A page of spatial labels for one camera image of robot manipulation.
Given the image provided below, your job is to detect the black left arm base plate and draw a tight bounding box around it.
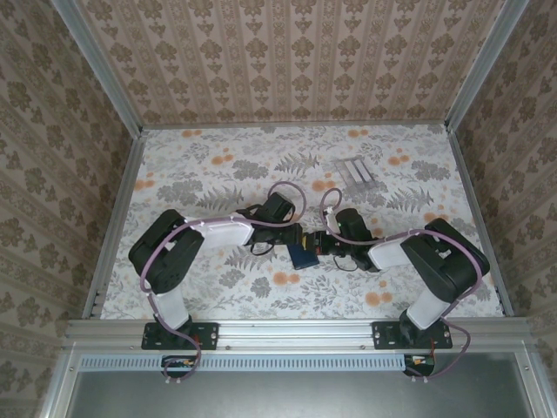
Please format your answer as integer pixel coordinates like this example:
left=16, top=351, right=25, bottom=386
left=141, top=320, right=219, bottom=351

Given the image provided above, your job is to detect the aluminium cross rail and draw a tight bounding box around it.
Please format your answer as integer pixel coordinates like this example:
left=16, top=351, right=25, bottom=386
left=64, top=317, right=534, bottom=350

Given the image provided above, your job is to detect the aluminium frame post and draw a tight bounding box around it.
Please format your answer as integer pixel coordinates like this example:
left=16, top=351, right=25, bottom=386
left=445, top=0, right=530, bottom=132
left=51, top=0, right=145, bottom=137

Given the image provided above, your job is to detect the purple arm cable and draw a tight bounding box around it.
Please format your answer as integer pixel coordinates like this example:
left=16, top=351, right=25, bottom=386
left=139, top=181, right=308, bottom=387
left=319, top=187, right=489, bottom=382

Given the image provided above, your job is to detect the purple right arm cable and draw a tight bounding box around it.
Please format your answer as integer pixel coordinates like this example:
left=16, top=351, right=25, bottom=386
left=319, top=187, right=489, bottom=382

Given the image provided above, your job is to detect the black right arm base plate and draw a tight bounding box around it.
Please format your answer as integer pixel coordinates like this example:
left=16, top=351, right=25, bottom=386
left=372, top=320, right=453, bottom=351

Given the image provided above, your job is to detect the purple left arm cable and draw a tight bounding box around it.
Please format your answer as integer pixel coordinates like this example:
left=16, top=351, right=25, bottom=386
left=139, top=181, right=308, bottom=387

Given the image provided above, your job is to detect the dark blue leather card holder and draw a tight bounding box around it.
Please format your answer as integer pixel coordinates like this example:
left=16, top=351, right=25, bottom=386
left=286, top=243, right=319, bottom=271

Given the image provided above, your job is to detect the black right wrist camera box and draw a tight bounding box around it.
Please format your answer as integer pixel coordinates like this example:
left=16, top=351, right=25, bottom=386
left=334, top=207, right=376, bottom=241

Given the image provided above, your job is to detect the thin black right gripper cable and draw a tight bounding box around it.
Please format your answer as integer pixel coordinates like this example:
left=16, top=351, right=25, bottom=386
left=332, top=254, right=363, bottom=273

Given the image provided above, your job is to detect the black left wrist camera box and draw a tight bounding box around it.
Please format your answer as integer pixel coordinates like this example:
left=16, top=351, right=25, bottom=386
left=256, top=192, right=294, bottom=224

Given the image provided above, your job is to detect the slotted grey cable duct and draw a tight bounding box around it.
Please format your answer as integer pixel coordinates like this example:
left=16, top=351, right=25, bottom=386
left=80, top=354, right=436, bottom=372

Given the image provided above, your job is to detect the aluminium side rail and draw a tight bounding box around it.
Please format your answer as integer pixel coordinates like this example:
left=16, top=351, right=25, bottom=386
left=447, top=124, right=515, bottom=318
left=82, top=128, right=148, bottom=321

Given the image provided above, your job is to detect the small black electronics board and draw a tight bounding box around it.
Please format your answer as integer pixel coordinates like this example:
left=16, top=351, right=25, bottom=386
left=403, top=353, right=437, bottom=378
left=161, top=354, right=198, bottom=379

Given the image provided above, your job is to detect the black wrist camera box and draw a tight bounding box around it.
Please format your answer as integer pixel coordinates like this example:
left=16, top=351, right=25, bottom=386
left=334, top=207, right=376, bottom=241
left=256, top=192, right=294, bottom=224

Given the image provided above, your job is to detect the grey metal sheet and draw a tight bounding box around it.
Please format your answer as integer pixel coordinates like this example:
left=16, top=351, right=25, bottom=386
left=64, top=369, right=539, bottom=418

